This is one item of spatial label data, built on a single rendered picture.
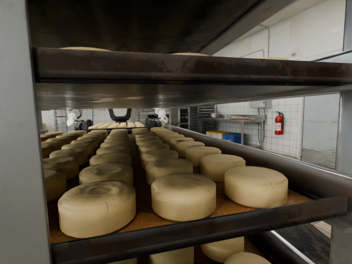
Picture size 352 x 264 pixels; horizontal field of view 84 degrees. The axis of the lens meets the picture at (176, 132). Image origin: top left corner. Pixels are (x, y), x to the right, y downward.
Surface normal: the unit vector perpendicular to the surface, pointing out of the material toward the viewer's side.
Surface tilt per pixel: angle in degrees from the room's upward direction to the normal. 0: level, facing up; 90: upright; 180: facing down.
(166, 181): 0
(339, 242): 90
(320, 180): 90
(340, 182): 90
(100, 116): 90
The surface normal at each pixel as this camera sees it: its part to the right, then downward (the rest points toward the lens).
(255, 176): -0.02, -0.99
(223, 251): -0.20, 0.11
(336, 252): -0.97, 0.05
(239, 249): 0.55, 0.07
